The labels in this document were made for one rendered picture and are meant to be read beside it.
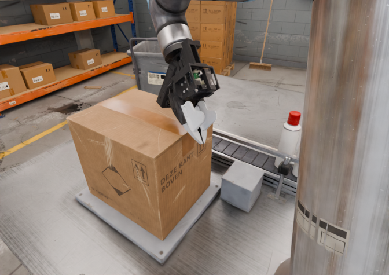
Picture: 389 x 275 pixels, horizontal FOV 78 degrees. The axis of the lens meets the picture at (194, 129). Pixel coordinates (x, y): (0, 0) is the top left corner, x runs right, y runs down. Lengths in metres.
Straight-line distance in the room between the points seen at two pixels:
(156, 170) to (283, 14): 4.77
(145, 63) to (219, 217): 2.17
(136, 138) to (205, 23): 3.50
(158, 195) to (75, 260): 0.28
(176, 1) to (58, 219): 0.66
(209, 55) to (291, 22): 1.81
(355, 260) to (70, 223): 0.72
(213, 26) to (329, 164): 3.77
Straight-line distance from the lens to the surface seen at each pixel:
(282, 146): 0.80
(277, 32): 5.16
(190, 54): 0.50
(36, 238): 0.82
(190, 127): 0.49
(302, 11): 5.07
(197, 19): 3.98
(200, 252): 0.68
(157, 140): 0.53
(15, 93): 3.88
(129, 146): 0.52
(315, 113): 0.18
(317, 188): 0.19
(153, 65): 2.67
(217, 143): 0.94
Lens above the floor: 1.41
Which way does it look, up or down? 31 degrees down
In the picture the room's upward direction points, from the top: straight up
